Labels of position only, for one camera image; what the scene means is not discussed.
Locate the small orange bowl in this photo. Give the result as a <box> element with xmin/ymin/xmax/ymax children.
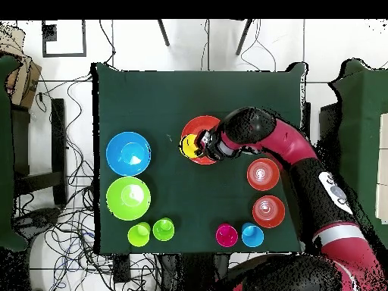
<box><xmin>246</xmin><ymin>158</ymin><xmax>280</xmax><ymax>192</ymax></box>
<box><xmin>252</xmin><ymin>195</ymin><xmax>286</xmax><ymax>229</ymax></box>

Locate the blue bowl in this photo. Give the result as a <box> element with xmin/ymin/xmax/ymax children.
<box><xmin>105</xmin><ymin>130</ymin><xmax>152</xmax><ymax>177</ymax></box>

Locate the yellow cup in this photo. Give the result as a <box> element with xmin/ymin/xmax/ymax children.
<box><xmin>179</xmin><ymin>133</ymin><xmax>202</xmax><ymax>161</ymax></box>

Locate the black cable tangle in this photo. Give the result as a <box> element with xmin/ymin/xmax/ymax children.
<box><xmin>30</xmin><ymin>72</ymin><xmax>161</xmax><ymax>291</ymax></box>

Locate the grey stand base with knob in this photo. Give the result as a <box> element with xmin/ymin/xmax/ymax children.
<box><xmin>13</xmin><ymin>208</ymin><xmax>63</xmax><ymax>240</ymax></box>

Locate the cardboard box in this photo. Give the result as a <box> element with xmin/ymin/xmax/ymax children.
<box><xmin>0</xmin><ymin>25</ymin><xmax>42</xmax><ymax>108</ymax></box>

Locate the black square floor frame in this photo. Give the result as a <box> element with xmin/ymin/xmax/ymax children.
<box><xmin>41</xmin><ymin>19</ymin><xmax>87</xmax><ymax>58</ymax></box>

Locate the blue cup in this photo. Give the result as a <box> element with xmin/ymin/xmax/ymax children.
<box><xmin>241</xmin><ymin>222</ymin><xmax>265</xmax><ymax>248</ymax></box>

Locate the large orange bowl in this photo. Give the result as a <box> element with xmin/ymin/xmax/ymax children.
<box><xmin>180</xmin><ymin>115</ymin><xmax>222</xmax><ymax>165</ymax></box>

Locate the pink cup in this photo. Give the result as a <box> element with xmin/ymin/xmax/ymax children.
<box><xmin>215</xmin><ymin>223</ymin><xmax>239</xmax><ymax>248</ymax></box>

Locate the black tripod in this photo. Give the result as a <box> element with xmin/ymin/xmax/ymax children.
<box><xmin>156</xmin><ymin>19</ymin><xmax>254</xmax><ymax>56</ymax></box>

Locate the black power strip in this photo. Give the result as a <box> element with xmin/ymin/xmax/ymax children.
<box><xmin>113</xmin><ymin>253</ymin><xmax>132</xmax><ymax>283</ymax></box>

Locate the dark green side tablecloth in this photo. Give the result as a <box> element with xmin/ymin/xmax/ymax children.
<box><xmin>0</xmin><ymin>54</ymin><xmax>30</xmax><ymax>252</ymax></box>
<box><xmin>328</xmin><ymin>58</ymin><xmax>388</xmax><ymax>243</ymax></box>

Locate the lime green bowl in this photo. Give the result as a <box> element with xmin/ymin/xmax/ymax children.
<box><xmin>105</xmin><ymin>176</ymin><xmax>152</xmax><ymax>221</ymax></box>

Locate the lime green cup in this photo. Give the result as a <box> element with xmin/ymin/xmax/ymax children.
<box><xmin>127</xmin><ymin>221</ymin><xmax>152</xmax><ymax>248</ymax></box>

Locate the black bench frame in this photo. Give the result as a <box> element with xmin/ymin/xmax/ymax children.
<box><xmin>302</xmin><ymin>101</ymin><xmax>342</xmax><ymax>146</ymax></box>
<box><xmin>11</xmin><ymin>98</ymin><xmax>68</xmax><ymax>207</ymax></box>

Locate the white block stack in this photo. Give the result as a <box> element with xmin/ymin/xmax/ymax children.
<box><xmin>374</xmin><ymin>112</ymin><xmax>388</xmax><ymax>225</ymax></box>

